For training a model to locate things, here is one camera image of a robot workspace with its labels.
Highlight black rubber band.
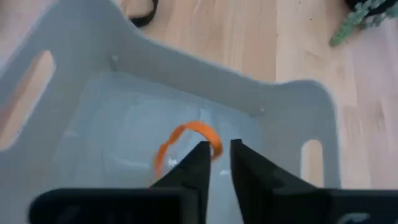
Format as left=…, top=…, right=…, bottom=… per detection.
left=129, top=0, right=159, bottom=28

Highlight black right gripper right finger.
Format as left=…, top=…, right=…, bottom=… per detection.
left=229, top=138, right=398, bottom=224

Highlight orange rubber band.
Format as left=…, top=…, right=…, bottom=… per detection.
left=152, top=120, right=224, bottom=181

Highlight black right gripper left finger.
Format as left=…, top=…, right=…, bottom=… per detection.
left=28, top=140, right=212, bottom=224

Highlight white plastic bin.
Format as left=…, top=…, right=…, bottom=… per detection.
left=0, top=0, right=343, bottom=224

